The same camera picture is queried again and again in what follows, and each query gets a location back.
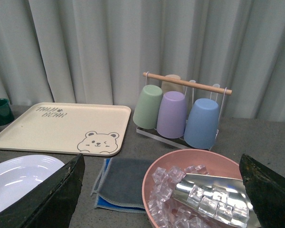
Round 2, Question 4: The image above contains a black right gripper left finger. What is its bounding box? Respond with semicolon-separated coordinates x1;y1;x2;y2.
0;153;85;228

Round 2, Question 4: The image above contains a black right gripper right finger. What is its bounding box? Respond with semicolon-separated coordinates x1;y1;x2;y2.
239;154;285;228

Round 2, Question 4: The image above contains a white round plate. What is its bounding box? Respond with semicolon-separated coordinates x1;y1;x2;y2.
0;155;65;212

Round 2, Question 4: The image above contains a metal ice scoop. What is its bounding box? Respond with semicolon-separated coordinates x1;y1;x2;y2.
171;173;261;228

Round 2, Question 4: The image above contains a pink bowl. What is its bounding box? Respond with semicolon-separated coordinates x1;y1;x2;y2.
142;149;245;228

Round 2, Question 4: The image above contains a grey cloth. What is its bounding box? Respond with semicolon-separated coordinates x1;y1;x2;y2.
91;157;156;207

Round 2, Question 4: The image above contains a beige bear serving tray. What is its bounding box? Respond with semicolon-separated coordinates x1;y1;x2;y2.
0;103;131;156

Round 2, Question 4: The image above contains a blue cup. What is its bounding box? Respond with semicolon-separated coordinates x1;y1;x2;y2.
183;98;219;150

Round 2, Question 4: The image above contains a dark green mug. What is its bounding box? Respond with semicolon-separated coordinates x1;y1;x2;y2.
0;98;15;126

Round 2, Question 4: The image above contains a clear ice cubes pile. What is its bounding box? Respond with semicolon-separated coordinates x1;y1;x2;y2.
147;164;250;228

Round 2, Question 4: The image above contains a purple cup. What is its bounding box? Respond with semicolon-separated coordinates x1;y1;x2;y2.
156;91;187;139

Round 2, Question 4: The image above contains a green cup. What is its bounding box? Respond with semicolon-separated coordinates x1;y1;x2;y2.
133;85;163;129

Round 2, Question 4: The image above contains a beige cup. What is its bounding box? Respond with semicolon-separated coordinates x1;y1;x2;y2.
161;75;184;94

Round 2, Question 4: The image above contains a grey curtain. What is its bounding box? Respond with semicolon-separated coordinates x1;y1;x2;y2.
0;0;285;122

